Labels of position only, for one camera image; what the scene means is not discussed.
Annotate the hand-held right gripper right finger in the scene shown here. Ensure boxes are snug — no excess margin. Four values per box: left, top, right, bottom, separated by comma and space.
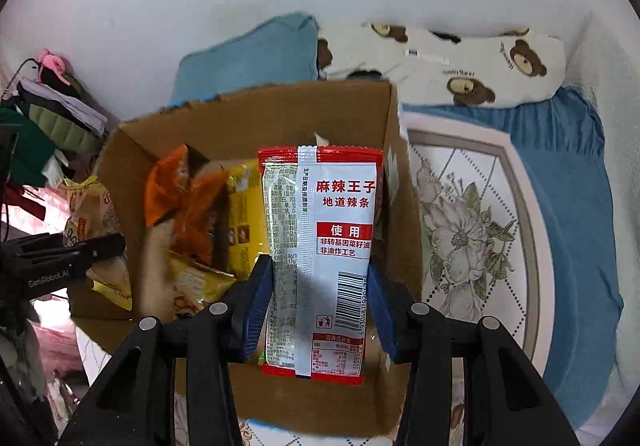
367, 262, 581, 446

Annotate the olive quilted jacket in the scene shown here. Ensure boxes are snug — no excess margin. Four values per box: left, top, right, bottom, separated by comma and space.
27, 101, 101, 152

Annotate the blue pillow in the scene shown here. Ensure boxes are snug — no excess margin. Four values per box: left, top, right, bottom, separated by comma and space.
170, 12, 321, 104

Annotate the pile of clothes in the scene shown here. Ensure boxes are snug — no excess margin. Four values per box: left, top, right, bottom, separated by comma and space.
17, 76, 108, 134

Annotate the orange snack packet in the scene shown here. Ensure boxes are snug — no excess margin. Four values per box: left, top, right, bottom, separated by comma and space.
175, 171, 231, 267
144, 145, 201, 227

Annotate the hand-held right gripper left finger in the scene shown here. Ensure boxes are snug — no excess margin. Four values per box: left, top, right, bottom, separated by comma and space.
59, 253, 275, 446

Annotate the red and white snack packet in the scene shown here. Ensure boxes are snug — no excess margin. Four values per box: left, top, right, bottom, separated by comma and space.
256, 145, 385, 385

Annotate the long yellow snack packet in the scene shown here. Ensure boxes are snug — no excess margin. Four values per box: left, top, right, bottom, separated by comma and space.
222, 161, 271, 282

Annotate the yellow panda snack packet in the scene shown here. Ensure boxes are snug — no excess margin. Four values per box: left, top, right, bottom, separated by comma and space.
167, 251, 238, 324

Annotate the pink plush toy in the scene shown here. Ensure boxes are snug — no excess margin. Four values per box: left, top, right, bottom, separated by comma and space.
36, 48, 68, 86

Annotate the yellow biscuit snack packet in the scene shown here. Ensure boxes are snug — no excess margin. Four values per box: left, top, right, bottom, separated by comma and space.
62, 175, 135, 312

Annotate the printed cardboard box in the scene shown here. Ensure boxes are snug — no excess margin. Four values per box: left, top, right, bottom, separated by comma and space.
67, 81, 426, 439

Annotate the bear print pillow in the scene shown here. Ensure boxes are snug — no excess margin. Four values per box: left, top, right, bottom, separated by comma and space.
316, 21, 567, 107

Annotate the dark green garment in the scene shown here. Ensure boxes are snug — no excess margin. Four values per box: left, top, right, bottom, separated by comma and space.
0, 107, 56, 187

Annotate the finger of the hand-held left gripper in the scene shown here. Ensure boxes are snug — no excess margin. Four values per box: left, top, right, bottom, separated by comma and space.
65, 232, 127, 273

